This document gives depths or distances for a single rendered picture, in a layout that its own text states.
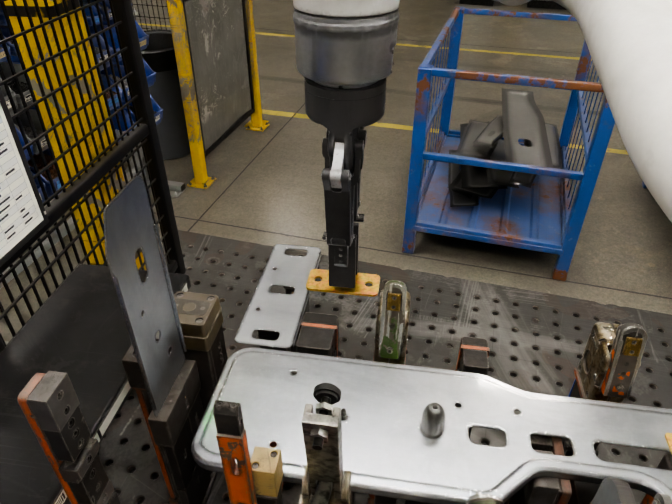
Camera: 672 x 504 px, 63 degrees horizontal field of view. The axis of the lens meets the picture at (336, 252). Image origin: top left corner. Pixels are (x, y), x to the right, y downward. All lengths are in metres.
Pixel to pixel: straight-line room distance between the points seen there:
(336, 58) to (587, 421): 0.63
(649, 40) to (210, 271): 1.37
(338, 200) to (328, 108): 0.09
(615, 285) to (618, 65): 2.59
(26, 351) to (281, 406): 0.41
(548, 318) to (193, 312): 0.93
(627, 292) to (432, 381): 2.11
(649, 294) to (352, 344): 1.88
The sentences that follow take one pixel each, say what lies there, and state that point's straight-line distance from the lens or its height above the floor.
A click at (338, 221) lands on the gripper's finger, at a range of 0.53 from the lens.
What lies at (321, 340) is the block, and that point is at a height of 0.98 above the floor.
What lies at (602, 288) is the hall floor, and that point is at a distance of 2.88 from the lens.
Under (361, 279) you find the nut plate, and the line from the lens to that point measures 0.64.
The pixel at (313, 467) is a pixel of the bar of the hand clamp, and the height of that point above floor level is 1.12.
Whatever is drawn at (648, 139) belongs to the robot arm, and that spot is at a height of 1.54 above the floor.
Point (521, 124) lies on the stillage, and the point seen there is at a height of 0.51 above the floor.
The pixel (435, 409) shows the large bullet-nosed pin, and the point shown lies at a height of 1.05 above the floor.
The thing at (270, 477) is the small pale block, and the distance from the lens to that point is 0.71.
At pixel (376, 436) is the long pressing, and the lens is 0.81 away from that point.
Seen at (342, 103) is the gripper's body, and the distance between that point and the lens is 0.49.
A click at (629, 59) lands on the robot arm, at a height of 1.56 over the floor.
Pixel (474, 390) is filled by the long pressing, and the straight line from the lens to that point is 0.88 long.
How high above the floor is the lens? 1.66
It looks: 36 degrees down
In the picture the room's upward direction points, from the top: straight up
